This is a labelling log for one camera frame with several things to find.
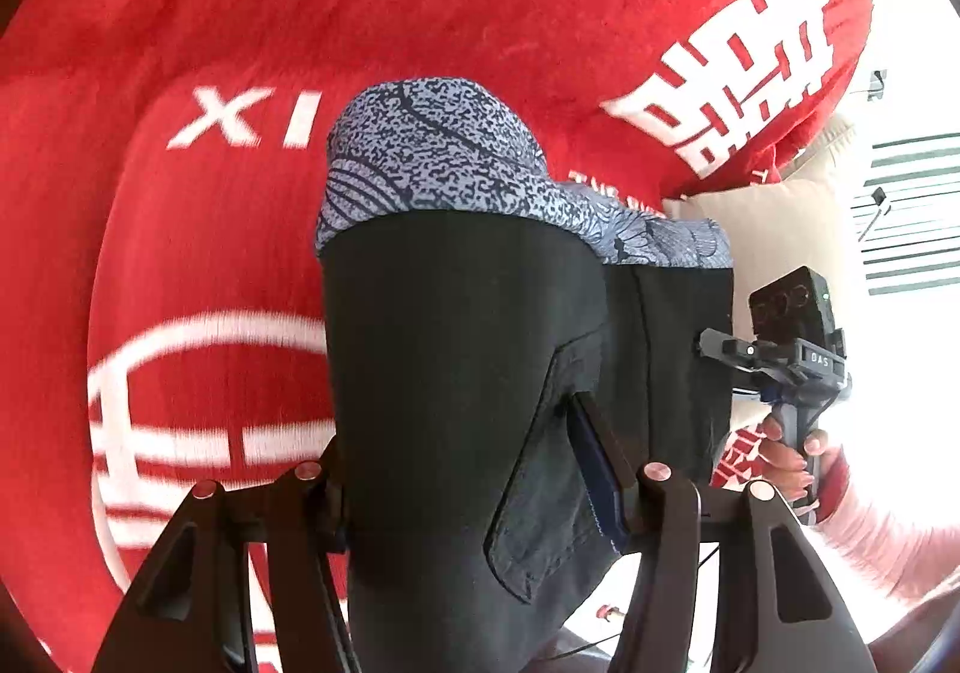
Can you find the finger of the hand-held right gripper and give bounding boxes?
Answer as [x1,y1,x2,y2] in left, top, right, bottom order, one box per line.
[691,326,760,365]

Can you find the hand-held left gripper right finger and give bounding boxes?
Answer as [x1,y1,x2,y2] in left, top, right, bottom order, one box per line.
[566,389,878,673]

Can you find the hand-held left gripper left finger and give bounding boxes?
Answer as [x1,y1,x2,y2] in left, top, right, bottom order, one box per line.
[90,440,353,673]

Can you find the dark pants with blue lining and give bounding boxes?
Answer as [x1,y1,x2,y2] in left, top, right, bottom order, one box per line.
[313,75,736,673]

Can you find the person's right forearm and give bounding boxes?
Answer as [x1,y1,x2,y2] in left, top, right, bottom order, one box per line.
[806,444,960,614]

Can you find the person's right hand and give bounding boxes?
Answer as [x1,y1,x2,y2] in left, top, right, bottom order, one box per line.
[757,414,830,498]

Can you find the beige pillow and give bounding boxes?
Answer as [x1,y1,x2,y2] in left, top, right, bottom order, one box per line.
[664,178,867,325]

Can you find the striped window blind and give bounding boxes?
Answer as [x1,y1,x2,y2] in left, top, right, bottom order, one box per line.
[851,131,960,299]

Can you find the red printed blanket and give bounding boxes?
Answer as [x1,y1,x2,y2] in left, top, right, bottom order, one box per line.
[0,0,878,673]

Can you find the black cable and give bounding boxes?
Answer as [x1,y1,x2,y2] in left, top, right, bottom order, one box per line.
[555,544,722,663]

